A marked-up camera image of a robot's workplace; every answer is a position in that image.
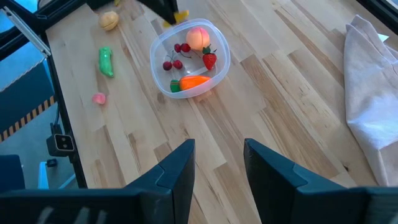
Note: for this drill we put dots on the black table-level camera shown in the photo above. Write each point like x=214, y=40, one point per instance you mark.
x=60, y=144

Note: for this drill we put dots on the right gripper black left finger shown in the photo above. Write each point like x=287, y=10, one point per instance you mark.
x=174, y=174

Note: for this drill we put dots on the red toy strawberry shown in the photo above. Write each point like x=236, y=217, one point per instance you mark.
x=209, y=59

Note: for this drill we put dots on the pale pink cloth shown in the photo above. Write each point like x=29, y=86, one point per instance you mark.
x=370, y=102

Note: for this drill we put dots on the dark blue seat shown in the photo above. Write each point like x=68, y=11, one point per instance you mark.
x=11, y=172

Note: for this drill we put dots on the black hazard striped platform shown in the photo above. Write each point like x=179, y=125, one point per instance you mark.
x=25, y=93

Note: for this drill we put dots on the clear plastic tupperware container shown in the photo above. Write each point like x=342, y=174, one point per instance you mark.
x=192, y=67

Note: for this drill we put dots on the silver aluminium bar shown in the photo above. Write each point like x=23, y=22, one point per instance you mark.
x=26, y=31

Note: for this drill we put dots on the slim yellow toy vegetable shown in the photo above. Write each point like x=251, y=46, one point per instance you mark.
x=182, y=15

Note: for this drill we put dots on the black aluminium table frame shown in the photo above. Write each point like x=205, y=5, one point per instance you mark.
x=62, y=7

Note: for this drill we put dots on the tan toy potato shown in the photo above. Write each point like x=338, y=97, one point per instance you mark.
x=109, y=20

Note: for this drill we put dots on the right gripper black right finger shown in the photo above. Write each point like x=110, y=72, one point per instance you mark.
x=273, y=186

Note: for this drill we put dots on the pink orange toy peach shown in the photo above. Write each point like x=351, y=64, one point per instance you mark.
x=198, y=38

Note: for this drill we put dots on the red toy cherry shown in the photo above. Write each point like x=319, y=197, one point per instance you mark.
x=185, y=47
x=177, y=64
x=167, y=65
x=177, y=47

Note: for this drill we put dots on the orange toy carrot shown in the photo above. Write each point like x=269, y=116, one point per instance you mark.
x=192, y=82

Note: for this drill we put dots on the small pink toy fruit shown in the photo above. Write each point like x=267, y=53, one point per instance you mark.
x=99, y=98

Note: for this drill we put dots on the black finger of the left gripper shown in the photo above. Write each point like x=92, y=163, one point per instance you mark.
x=158, y=7

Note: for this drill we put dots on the small white paper tag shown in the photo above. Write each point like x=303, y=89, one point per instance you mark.
x=383, y=37

